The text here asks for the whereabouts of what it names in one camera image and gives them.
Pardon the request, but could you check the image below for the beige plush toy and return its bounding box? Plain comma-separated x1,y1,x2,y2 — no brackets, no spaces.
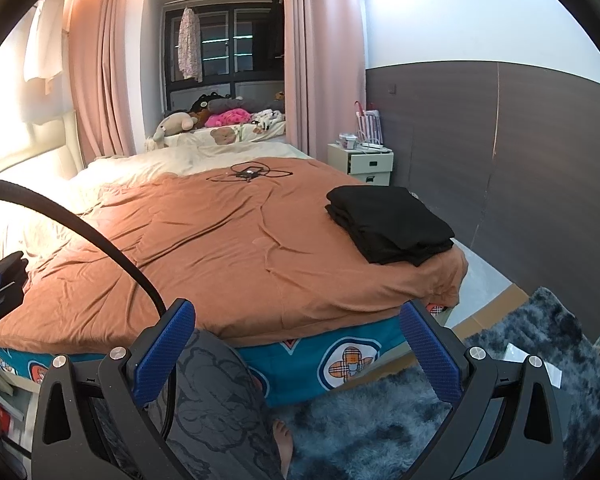
152,110,198,143

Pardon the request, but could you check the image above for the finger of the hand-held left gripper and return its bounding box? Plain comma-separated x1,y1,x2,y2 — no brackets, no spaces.
0,252,29,288
0,282,25,321

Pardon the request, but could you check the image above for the pink plush cloth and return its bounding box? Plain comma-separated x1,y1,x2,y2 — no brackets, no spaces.
205,107,253,128

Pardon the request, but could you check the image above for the white hanging shirt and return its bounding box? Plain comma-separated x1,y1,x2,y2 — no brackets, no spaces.
22,0,66,83

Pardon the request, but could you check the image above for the dark window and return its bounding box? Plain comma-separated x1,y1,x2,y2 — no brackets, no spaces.
162,0,286,113

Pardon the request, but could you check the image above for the striped bag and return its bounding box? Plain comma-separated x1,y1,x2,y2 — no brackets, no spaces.
355,101,381,146

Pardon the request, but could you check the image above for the person's leg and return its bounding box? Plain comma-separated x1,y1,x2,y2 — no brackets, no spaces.
145,327,273,480

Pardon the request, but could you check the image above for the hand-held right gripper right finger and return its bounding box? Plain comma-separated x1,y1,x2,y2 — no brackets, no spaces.
399,300,568,480

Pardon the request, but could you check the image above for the grey pillow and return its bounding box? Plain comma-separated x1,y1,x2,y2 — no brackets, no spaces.
207,97,283,116

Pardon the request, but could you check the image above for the cream bear print sheet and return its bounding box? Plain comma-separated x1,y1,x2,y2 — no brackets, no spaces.
162,122,287,148

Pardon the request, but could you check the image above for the teal patterned bed sheet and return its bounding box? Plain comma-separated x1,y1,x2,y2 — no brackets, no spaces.
0,302,451,408

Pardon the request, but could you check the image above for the white padded headboard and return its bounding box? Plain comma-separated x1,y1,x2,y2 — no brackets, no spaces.
0,110,86,186

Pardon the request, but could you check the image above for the black and white plush toy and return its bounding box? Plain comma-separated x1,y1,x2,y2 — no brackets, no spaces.
252,109,286,133

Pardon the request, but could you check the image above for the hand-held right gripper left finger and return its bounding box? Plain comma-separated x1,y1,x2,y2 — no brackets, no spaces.
30,298,197,480

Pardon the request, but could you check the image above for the pink curtain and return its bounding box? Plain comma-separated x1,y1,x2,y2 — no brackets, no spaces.
282,0,368,161
67,0,148,168

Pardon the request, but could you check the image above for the grey shaggy rug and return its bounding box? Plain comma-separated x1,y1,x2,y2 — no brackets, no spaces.
270,287,600,480

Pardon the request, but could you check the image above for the person's bare foot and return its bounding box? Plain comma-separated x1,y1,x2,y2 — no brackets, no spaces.
271,420,295,478

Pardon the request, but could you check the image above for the black cable tangle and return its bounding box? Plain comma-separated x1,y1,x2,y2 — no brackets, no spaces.
210,162,293,183

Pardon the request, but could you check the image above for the orange blanket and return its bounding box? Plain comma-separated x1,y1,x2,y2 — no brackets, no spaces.
0,157,468,348

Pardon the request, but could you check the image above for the white nightstand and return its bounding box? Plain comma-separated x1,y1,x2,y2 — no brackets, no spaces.
327,142,395,186

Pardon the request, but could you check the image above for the black pants stack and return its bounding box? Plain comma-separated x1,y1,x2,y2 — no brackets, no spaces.
325,186,455,267

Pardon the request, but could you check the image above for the flat cardboard sheet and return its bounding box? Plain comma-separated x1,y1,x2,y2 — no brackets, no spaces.
450,282,531,341

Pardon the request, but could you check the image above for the floral hanging garment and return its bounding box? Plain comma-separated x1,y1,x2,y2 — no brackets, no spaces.
177,6,203,82

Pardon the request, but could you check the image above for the white paper sheet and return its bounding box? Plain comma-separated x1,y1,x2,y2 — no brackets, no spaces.
505,344,563,389

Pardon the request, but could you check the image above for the dark hanging garment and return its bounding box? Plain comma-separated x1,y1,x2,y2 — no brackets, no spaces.
267,0,286,58

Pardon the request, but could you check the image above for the thick black cable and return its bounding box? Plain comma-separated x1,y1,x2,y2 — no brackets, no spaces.
0,176,168,318

